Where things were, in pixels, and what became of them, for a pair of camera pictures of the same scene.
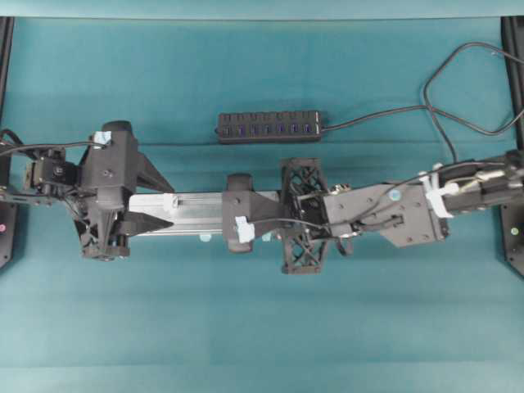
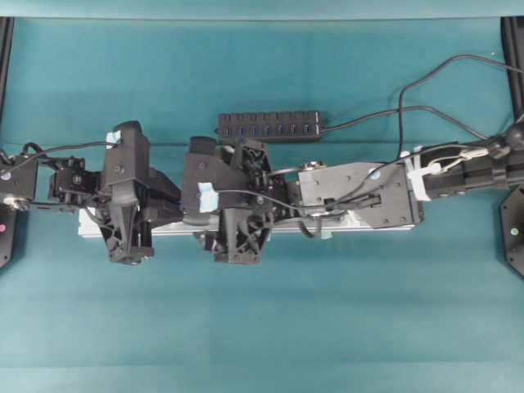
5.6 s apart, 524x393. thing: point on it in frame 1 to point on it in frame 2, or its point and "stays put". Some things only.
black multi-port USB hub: [242, 128] stays put
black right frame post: [512, 41] stays put
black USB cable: [430, 110] to [400, 102]
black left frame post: [6, 33] stays put
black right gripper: [304, 217] to [251, 202]
